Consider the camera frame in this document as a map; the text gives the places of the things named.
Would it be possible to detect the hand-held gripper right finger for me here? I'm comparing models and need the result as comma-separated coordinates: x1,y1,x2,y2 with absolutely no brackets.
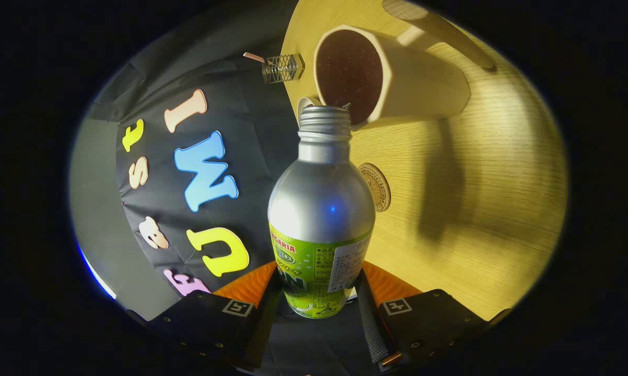
353,261,510,372

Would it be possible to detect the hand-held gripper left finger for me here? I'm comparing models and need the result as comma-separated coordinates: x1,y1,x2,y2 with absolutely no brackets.
128,261,282,372

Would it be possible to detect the silver bottle with green label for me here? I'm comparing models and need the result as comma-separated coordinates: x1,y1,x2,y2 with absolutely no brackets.
267,105,376,319

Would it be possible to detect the round wooden coaster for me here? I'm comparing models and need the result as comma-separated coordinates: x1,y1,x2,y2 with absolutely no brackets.
359,162,392,213

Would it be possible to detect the cream cup with wooden handle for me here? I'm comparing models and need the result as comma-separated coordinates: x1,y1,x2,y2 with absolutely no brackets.
313,0,497,127

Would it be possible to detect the wooden table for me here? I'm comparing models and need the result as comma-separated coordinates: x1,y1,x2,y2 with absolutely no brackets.
281,0,569,322

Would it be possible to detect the black backdrop cloth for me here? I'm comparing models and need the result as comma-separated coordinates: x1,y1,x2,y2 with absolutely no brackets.
84,0,377,376

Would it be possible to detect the white round plate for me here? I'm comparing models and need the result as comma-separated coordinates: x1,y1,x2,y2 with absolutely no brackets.
297,97,322,126

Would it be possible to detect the wire mesh holder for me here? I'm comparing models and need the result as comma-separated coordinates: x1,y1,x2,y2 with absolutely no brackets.
262,53,305,85

